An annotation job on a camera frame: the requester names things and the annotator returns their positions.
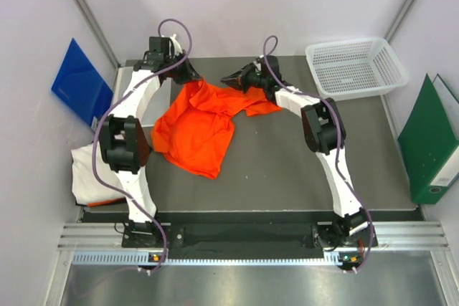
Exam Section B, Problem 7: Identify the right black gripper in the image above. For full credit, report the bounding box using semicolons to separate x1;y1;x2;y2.
220;64;268;95

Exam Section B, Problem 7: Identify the orange t-shirt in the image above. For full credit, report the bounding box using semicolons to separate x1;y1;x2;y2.
151;80;281;179

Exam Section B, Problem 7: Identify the white plastic basket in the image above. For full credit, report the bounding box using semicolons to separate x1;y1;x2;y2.
305;37;409;101

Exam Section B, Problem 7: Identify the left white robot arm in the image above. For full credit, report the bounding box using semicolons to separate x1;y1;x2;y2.
92;59;202;247

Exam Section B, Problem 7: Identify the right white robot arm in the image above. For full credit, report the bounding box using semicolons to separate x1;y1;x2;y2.
221;61;374;249

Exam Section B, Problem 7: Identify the white folded t-shirt stack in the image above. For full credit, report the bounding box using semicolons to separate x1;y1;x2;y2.
71;144;125;207

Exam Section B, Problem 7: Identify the translucent plastic sheet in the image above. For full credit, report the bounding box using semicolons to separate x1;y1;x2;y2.
112;67;171;127

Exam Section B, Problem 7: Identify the blue folder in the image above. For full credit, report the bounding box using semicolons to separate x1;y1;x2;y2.
51;39;113;130

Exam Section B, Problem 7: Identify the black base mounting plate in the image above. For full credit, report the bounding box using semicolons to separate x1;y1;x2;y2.
121;222;374;250

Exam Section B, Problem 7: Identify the green binder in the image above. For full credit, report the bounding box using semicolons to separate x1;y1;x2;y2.
398;75;458;204

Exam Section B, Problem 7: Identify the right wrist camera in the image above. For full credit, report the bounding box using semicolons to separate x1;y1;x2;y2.
262;55;283;85

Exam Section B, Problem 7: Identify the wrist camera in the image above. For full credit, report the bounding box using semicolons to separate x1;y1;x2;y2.
262;55;283;85
148;37;171;55

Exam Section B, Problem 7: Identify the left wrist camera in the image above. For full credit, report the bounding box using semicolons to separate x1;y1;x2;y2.
148;37;171;55

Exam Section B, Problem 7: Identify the grey slotted cable duct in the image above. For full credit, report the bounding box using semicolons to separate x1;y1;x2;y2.
71;250;363;266

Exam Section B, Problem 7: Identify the aluminium rail frame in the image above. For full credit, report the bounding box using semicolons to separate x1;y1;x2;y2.
44;213;458;305

